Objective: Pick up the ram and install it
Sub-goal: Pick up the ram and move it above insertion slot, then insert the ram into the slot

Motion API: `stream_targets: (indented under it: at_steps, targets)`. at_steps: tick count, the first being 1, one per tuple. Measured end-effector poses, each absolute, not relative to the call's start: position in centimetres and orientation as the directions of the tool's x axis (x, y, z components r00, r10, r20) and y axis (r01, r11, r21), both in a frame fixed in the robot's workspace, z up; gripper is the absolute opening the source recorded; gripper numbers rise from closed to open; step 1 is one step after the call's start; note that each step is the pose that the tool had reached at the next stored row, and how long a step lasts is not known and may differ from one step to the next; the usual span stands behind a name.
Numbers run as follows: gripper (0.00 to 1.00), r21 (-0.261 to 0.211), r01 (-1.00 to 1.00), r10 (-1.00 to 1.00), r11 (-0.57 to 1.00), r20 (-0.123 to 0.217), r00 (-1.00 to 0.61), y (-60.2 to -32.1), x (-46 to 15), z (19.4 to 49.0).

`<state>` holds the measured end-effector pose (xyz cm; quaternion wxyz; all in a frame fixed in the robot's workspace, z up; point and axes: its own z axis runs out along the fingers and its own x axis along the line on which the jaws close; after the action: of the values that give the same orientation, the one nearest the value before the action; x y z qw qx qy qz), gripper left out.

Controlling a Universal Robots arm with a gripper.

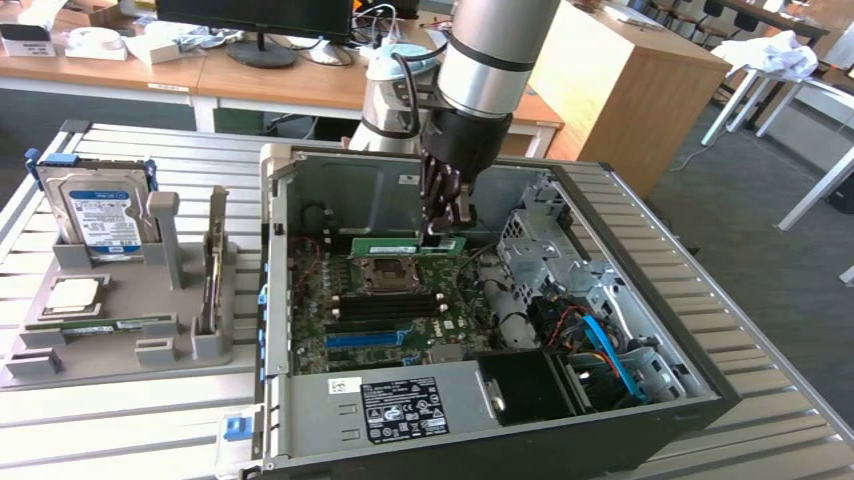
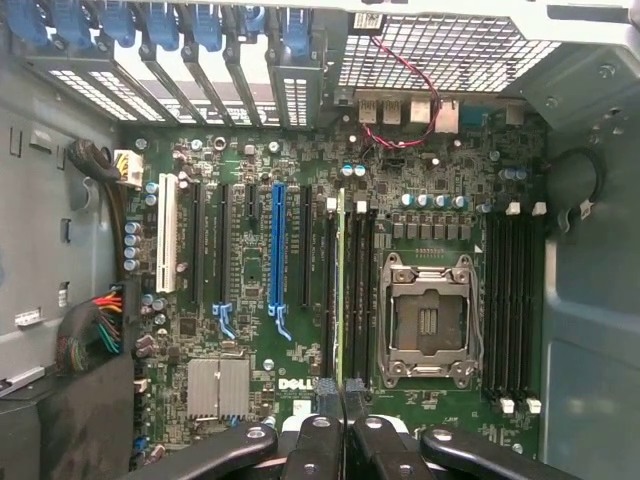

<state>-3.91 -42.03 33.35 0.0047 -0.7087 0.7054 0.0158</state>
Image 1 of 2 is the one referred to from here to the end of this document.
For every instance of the metal CPU socket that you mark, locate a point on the metal CPU socket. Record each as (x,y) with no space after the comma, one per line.
(388,274)

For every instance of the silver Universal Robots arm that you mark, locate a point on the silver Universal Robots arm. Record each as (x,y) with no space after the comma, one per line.
(487,65)

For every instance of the black RAM slot bank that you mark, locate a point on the black RAM slot bank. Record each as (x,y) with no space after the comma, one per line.
(390,306)

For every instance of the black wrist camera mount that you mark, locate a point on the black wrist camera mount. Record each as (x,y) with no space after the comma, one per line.
(416,97)

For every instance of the hard disk in blue bracket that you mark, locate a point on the hard disk in blue bracket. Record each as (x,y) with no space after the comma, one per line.
(100,205)

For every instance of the wooden cabinet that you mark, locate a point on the wooden cabinet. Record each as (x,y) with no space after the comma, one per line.
(641,85)

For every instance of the open black PC case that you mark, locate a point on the open black PC case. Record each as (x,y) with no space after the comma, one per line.
(667,280)

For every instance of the grey power supply with label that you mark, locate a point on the grey power supply with label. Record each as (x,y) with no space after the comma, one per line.
(320,415)

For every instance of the black computer monitor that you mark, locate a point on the black computer monitor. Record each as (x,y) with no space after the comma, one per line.
(254,20)

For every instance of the blue case latch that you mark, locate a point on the blue case latch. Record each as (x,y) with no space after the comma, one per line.
(234,429)

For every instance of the white labelled cardboard box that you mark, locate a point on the white labelled cardboard box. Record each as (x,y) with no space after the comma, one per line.
(27,41)

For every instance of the blue expansion slot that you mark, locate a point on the blue expansion slot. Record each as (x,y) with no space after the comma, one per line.
(363,340)

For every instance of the silver CPU chip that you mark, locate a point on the silver CPU chip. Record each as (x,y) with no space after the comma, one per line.
(73,296)

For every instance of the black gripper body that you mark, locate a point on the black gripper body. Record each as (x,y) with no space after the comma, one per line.
(470,140)

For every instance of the green RAM stick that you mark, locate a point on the green RAM stick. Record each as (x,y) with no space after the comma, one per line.
(93,327)
(387,246)

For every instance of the green motherboard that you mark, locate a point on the green motherboard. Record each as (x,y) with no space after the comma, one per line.
(400,345)

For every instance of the white round device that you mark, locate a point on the white round device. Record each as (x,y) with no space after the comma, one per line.
(96,44)

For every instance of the white frame table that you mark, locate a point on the white frame table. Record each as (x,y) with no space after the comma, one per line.
(810,125)

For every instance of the graphics card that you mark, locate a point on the graphics card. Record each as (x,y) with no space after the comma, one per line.
(216,250)

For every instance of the grey parts rack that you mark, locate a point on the grey parts rack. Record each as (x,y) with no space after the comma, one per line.
(120,360)

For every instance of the small white box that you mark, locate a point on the small white box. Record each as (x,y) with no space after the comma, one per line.
(155,50)

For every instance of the crumpled white cloth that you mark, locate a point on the crumpled white cloth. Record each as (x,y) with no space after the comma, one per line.
(774,52)

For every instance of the silver metal disk bay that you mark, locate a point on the silver metal disk bay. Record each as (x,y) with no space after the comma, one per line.
(547,250)

